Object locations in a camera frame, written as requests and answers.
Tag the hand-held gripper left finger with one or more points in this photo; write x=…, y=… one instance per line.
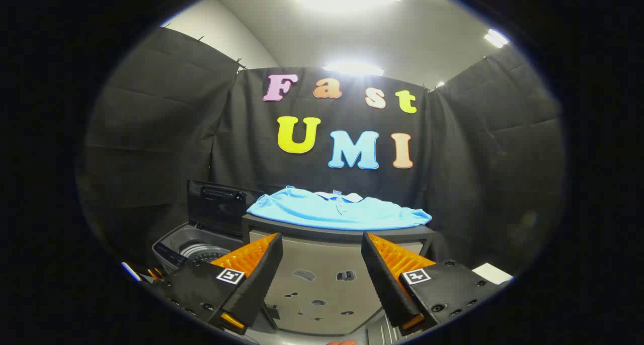
x=259, y=279

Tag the black backdrop cloth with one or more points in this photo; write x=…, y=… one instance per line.
x=166, y=134

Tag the light blue polo shirt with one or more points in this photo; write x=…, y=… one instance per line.
x=302, y=211

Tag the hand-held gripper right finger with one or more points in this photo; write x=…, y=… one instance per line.
x=385, y=279

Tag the white paper sheet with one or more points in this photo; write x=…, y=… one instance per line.
x=131, y=271

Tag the white board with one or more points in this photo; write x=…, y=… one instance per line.
x=493, y=273

